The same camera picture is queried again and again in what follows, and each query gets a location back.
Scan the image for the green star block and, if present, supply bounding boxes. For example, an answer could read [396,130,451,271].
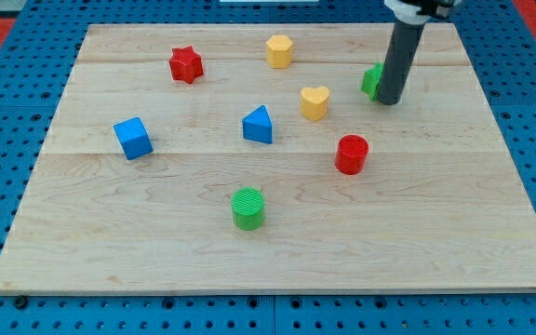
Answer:
[361,62,383,101]

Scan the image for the green cylinder block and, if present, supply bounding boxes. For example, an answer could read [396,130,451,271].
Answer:
[231,187,265,231]

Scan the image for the wooden board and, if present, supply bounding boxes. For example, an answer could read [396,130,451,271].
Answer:
[0,23,536,296]

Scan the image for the blue triangle block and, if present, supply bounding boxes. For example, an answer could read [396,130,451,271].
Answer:
[242,105,273,144]

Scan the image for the yellow hexagon block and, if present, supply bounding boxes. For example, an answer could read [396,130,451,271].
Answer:
[265,34,293,69]

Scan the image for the red cylinder block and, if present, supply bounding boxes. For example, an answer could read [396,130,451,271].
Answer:
[334,134,369,175]

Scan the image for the yellow heart block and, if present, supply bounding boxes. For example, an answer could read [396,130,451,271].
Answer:
[300,87,329,121]

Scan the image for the blue cube block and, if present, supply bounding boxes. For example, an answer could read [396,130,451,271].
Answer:
[113,116,154,160]

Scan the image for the red star block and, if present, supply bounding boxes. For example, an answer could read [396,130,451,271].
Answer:
[168,46,204,84]

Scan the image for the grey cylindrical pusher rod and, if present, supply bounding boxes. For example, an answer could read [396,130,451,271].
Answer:
[377,20,425,105]

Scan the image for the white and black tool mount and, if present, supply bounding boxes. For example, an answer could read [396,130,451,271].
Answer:
[383,0,462,25]

